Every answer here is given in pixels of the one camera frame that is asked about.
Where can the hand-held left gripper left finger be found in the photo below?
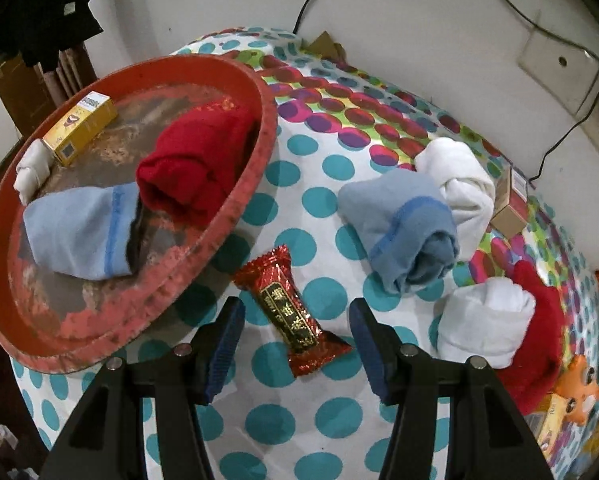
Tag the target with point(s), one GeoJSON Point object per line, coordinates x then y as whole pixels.
{"type": "Point", "coordinates": [224, 355]}

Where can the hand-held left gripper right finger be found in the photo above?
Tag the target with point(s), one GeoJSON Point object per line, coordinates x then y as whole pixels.
{"type": "Point", "coordinates": [367, 350]}

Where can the red candy packet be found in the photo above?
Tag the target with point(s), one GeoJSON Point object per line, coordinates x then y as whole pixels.
{"type": "Point", "coordinates": [284, 305]}

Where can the white sock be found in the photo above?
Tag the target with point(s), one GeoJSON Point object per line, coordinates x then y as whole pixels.
{"type": "Point", "coordinates": [484, 320]}
{"type": "Point", "coordinates": [462, 180]}
{"type": "Point", "coordinates": [29, 172]}

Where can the round red tray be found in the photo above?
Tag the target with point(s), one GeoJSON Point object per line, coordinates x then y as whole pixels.
{"type": "Point", "coordinates": [104, 320]}

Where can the red sock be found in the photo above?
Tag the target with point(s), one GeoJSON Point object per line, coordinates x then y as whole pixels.
{"type": "Point", "coordinates": [194, 165]}
{"type": "Point", "coordinates": [539, 350]}

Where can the light blue sock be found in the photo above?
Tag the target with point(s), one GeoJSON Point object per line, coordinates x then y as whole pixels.
{"type": "Point", "coordinates": [74, 232]}

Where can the yellow cardboard box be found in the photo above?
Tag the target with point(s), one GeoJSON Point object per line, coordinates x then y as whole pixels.
{"type": "Point", "coordinates": [549, 430]}
{"type": "Point", "coordinates": [77, 127]}

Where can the orange fox toy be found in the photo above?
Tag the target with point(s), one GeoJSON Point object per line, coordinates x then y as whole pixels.
{"type": "Point", "coordinates": [579, 390]}

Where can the small brown box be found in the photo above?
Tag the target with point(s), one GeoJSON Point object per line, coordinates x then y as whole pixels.
{"type": "Point", "coordinates": [509, 205]}

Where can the brown cardboard piece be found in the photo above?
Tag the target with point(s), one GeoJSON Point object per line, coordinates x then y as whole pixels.
{"type": "Point", "coordinates": [327, 45]}

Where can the wooden chair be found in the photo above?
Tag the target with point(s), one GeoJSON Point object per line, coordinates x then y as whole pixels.
{"type": "Point", "coordinates": [64, 72]}

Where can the wall socket plate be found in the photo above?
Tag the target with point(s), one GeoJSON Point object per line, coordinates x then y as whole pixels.
{"type": "Point", "coordinates": [564, 75]}

